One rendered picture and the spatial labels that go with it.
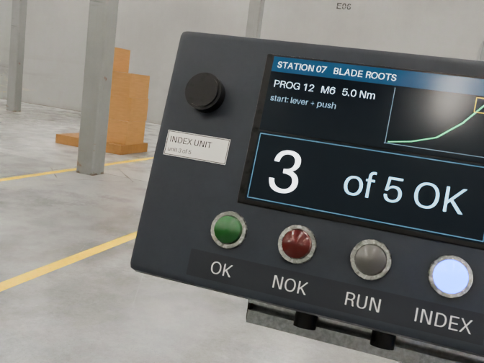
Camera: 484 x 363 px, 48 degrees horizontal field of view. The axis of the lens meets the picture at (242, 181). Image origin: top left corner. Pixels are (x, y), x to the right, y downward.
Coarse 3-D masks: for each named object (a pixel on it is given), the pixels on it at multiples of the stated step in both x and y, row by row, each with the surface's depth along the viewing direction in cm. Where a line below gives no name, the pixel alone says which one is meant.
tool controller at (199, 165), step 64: (192, 64) 42; (256, 64) 40; (320, 64) 39; (384, 64) 38; (448, 64) 37; (192, 128) 41; (256, 128) 39; (320, 128) 38; (384, 128) 37; (448, 128) 36; (192, 192) 40; (320, 192) 38; (384, 192) 36; (448, 192) 35; (192, 256) 39; (256, 256) 38; (320, 256) 37; (384, 320) 35; (448, 320) 34
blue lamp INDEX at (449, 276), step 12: (432, 264) 35; (444, 264) 34; (456, 264) 34; (432, 276) 35; (444, 276) 34; (456, 276) 34; (468, 276) 34; (444, 288) 34; (456, 288) 34; (468, 288) 34
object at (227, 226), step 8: (224, 216) 39; (232, 216) 39; (240, 216) 39; (216, 224) 39; (224, 224) 38; (232, 224) 38; (240, 224) 38; (216, 232) 39; (224, 232) 38; (232, 232) 38; (240, 232) 38; (216, 240) 39; (224, 240) 38; (232, 240) 38; (240, 240) 38
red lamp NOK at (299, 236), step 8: (288, 232) 37; (296, 232) 37; (304, 232) 37; (312, 232) 37; (280, 240) 38; (288, 240) 37; (296, 240) 37; (304, 240) 37; (312, 240) 37; (280, 248) 38; (288, 248) 37; (296, 248) 37; (304, 248) 37; (312, 248) 37; (288, 256) 37; (296, 256) 37; (304, 256) 37; (312, 256) 37
